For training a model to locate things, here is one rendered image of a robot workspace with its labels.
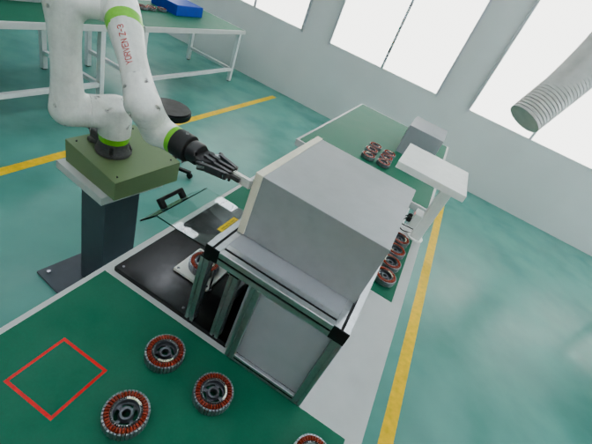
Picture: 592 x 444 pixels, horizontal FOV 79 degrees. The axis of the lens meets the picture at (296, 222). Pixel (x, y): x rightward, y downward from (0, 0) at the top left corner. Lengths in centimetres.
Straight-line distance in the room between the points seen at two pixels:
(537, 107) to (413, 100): 384
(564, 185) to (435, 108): 198
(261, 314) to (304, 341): 14
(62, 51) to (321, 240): 108
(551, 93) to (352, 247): 132
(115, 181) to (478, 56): 482
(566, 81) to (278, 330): 160
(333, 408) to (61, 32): 148
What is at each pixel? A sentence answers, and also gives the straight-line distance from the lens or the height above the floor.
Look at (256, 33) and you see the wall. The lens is 647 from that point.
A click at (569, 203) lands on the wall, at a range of 612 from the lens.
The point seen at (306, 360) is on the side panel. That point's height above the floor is 93.
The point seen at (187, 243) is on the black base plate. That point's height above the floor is 77.
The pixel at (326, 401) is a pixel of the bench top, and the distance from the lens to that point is 127.
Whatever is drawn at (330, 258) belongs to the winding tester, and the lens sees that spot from 96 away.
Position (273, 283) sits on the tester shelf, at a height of 112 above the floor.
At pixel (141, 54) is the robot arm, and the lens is 132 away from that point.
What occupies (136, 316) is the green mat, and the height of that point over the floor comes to 75.
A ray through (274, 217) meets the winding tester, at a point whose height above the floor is 123.
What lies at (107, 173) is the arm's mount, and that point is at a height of 84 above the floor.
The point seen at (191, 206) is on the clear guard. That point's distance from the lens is 119.
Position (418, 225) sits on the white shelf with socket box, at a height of 84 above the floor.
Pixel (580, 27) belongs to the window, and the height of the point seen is 227.
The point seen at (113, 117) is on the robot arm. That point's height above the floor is 105.
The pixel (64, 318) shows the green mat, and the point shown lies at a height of 75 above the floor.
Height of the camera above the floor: 177
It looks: 34 degrees down
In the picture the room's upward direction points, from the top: 24 degrees clockwise
